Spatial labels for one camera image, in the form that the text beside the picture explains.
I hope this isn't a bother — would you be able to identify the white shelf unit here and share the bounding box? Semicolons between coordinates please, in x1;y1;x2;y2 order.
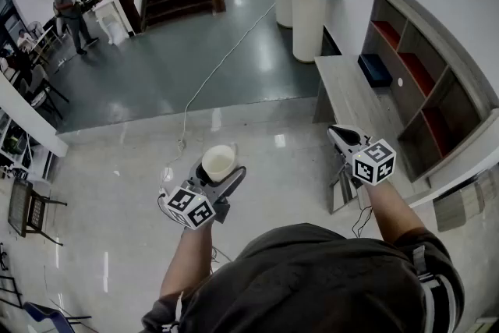
0;108;59;184

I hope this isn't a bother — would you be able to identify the white partition ledge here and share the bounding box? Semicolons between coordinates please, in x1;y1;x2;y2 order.
0;72;69;158

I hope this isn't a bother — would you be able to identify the white cup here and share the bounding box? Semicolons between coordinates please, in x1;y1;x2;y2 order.
201;143;239;185

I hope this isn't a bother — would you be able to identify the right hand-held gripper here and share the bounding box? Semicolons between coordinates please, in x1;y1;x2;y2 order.
327;124;397;186

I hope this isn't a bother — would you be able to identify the person's left forearm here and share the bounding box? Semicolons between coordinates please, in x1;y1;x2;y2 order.
159;221;216;302

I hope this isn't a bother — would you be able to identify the grey striped shoulder strap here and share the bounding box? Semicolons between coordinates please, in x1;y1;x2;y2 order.
159;296;185;333
412;244;458;333

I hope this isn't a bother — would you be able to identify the white side table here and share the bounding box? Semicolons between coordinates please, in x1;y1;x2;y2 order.
92;0;130;46

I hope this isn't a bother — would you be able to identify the white curved pedestal table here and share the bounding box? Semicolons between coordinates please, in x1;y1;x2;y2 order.
263;0;338;64

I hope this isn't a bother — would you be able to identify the person's dark shirt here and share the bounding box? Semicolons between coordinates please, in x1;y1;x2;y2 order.
140;222;467;333

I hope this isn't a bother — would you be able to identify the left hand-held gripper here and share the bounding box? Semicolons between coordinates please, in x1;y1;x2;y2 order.
161;161;248;230

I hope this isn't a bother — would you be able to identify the person's right forearm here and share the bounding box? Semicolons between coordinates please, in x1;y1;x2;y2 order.
364;179;428;246

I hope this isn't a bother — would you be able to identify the grey dining chair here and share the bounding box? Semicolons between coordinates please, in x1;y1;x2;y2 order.
19;64;71;120

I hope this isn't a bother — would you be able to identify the grey wooden desk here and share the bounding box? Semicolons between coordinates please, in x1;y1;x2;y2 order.
313;53;434;215

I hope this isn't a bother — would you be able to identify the black metal chair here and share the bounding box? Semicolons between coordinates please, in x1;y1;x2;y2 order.
7;179;69;247

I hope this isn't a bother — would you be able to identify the dark blue box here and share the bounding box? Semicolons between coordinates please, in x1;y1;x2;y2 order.
357;53;394;89

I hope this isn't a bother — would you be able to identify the blue chair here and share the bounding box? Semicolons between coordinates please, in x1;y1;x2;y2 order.
22;301;93;333

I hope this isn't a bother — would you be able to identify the white floor cable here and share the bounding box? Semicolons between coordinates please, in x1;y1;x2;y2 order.
171;2;277;168

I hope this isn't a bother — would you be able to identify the grey wooden shelf unit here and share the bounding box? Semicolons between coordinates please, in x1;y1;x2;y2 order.
358;0;499;184

